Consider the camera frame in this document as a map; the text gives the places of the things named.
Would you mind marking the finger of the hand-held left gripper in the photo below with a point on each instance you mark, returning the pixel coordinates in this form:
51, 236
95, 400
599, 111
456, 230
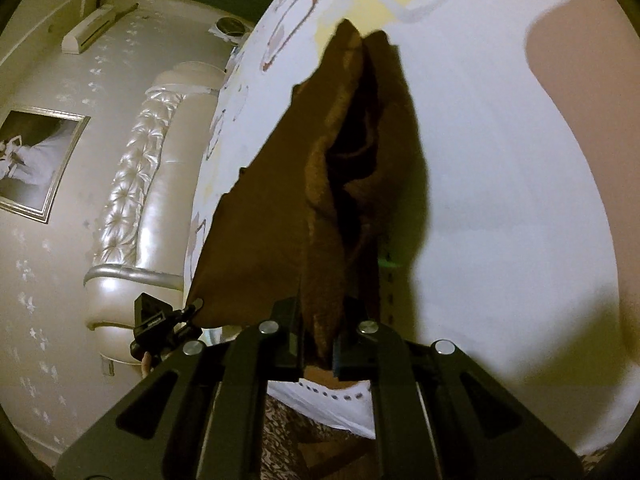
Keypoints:
192, 307

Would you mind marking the cream tufted leather headboard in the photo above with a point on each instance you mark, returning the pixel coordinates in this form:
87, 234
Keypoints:
155, 210

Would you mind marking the white patterned bed sheet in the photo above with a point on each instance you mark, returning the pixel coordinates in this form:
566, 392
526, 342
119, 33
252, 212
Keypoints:
500, 160

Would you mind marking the white wall air conditioner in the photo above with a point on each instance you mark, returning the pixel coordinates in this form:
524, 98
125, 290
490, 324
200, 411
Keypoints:
87, 30

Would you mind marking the round dark container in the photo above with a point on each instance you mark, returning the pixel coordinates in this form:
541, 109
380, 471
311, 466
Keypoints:
230, 27

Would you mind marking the brown small garment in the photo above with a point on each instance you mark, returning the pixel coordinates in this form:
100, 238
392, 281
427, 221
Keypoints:
260, 210

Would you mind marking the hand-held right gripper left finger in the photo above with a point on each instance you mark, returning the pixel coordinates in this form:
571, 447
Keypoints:
295, 346

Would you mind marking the person's patterned clothing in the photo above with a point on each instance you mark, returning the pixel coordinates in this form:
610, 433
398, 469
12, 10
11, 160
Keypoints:
285, 440

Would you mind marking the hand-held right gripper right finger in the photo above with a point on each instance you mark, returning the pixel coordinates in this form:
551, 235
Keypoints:
342, 360

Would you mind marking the person's left hand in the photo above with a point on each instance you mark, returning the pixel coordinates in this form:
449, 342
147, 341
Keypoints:
146, 362

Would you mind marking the silver framed wall picture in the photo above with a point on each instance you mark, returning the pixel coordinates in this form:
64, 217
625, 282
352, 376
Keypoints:
45, 160

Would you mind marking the cream cabinet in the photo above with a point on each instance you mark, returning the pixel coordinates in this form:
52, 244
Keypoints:
50, 0

